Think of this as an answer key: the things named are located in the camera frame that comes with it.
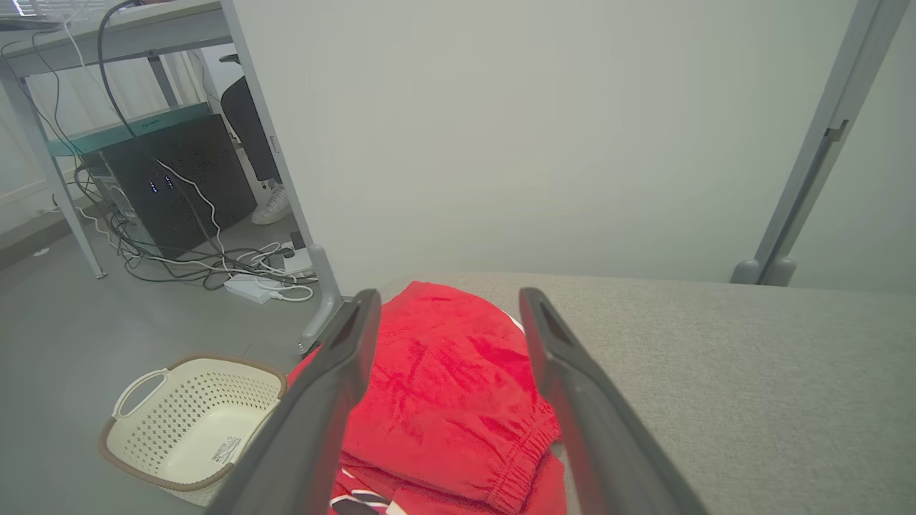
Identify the white sneaker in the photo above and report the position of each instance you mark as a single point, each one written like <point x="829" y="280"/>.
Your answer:
<point x="272" y="207"/>

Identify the person's leg black trousers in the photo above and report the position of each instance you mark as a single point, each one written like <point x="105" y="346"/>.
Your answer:
<point x="247" y="129"/>

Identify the grey partition post round feet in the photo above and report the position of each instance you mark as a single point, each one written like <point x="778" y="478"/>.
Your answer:
<point x="823" y="150"/>

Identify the red shorts white stripe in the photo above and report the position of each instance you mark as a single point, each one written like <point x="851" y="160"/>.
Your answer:
<point x="444" y="372"/>

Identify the white power adapter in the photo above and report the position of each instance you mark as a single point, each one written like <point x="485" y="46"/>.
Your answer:
<point x="297" y="261"/>

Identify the teal topped box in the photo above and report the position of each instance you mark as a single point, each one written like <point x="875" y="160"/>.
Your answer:
<point x="129" y="131"/>

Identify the black computer tower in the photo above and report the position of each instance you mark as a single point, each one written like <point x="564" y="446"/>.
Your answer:
<point x="186" y="186"/>

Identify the red white basketball jersey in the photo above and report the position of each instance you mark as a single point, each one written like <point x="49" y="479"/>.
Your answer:
<point x="379" y="481"/>

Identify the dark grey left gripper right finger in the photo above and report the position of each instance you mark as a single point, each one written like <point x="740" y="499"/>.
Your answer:
<point x="594" y="429"/>

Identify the cream laundry basket brown rim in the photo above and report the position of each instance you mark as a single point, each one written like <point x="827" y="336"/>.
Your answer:
<point x="193" y="436"/>

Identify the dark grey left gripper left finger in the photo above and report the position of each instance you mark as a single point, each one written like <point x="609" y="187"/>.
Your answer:
<point x="315" y="415"/>

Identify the grey metal desk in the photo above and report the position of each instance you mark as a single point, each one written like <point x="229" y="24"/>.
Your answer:
<point x="143" y="36"/>

